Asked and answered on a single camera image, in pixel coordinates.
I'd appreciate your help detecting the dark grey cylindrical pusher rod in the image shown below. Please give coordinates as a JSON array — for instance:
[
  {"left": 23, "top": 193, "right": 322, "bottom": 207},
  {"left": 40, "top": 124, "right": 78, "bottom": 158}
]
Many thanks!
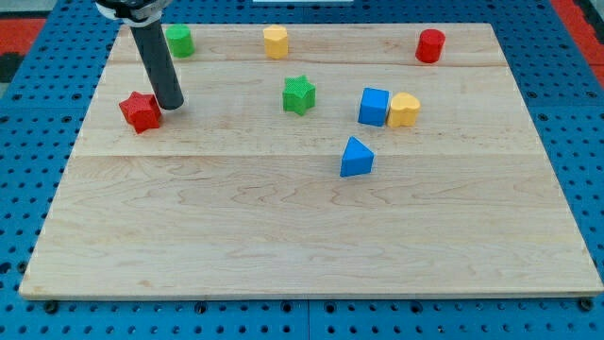
[{"left": 130, "top": 21, "right": 184, "bottom": 111}]

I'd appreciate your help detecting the black white robot wrist mount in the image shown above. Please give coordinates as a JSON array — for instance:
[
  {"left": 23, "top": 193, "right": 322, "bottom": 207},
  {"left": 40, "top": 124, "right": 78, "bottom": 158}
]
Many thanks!
[{"left": 94, "top": 0, "right": 173, "bottom": 26}]

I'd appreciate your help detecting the red star block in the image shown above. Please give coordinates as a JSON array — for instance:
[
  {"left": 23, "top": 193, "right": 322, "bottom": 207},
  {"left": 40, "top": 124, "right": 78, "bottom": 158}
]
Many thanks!
[{"left": 119, "top": 92, "right": 161, "bottom": 134}]

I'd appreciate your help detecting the green star block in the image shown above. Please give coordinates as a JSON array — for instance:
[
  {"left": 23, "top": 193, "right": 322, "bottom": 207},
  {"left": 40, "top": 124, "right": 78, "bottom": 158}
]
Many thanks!
[{"left": 282, "top": 75, "right": 316, "bottom": 116}]

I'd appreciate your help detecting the green cylinder block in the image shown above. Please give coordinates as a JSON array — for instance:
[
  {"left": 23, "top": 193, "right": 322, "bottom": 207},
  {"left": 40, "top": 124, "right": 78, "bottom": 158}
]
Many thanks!
[{"left": 165, "top": 24, "right": 195, "bottom": 59}]

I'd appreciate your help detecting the yellow hexagon block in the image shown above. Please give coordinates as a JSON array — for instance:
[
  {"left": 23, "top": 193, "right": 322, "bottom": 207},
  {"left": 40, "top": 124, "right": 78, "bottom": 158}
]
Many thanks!
[{"left": 262, "top": 25, "right": 289, "bottom": 60}]

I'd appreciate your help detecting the blue cube block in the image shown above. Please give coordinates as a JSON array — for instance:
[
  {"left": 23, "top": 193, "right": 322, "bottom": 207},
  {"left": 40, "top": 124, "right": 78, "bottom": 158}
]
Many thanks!
[{"left": 358, "top": 88, "right": 390, "bottom": 127}]

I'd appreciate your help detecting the blue triangle block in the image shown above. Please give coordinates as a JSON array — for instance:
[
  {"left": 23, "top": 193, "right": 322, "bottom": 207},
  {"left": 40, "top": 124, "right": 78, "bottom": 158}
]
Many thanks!
[{"left": 340, "top": 136, "right": 375, "bottom": 177}]

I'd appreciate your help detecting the yellow heart block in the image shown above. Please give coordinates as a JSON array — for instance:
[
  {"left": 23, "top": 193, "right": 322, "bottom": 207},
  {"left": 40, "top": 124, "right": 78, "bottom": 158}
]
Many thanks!
[{"left": 386, "top": 93, "right": 421, "bottom": 128}]

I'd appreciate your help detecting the red cylinder block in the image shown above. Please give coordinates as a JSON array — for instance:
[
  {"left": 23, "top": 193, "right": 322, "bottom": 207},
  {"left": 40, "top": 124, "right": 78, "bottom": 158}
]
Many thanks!
[{"left": 415, "top": 28, "right": 445, "bottom": 63}]

